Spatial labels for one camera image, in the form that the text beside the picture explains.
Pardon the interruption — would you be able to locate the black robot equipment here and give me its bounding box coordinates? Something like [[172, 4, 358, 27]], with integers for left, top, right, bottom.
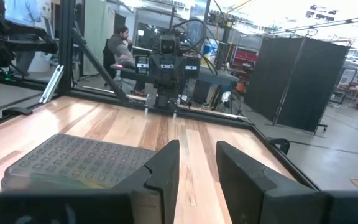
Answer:
[[0, 6, 59, 78]]

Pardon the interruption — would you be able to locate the person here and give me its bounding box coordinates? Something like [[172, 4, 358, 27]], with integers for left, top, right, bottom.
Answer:
[[4, 0, 43, 77], [103, 26, 136, 78]]

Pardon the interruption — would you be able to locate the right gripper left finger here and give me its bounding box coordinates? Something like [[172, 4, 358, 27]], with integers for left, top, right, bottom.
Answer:
[[0, 139, 180, 224]]

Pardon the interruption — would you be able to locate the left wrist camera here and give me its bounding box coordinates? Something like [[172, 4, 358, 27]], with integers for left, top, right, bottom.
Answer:
[[159, 34, 178, 57]]

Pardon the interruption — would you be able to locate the grey table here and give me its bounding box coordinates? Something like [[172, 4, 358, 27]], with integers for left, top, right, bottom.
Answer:
[[119, 63, 241, 94]]

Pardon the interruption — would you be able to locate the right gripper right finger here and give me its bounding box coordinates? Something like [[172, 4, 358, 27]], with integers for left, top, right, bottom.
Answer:
[[215, 140, 358, 224]]

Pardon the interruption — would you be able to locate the grey studded box lid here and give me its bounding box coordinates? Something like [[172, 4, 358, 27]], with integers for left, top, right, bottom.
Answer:
[[1, 133, 158, 191]]

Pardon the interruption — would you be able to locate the clear plastic box base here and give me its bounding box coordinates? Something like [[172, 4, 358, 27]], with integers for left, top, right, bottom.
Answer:
[[0, 177, 117, 195]]

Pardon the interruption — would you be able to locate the black room divider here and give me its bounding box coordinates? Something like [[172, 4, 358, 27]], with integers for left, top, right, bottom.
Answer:
[[244, 36, 351, 133]]

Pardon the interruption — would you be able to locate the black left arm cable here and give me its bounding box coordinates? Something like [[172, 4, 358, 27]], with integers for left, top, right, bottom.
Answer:
[[171, 18, 219, 77]]

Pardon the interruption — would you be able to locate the red tool chest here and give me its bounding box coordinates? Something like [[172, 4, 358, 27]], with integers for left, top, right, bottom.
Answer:
[[230, 45, 259, 71]]

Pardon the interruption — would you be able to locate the silver metal bracket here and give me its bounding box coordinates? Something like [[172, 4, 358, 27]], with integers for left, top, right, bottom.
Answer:
[[39, 64, 65, 105]]

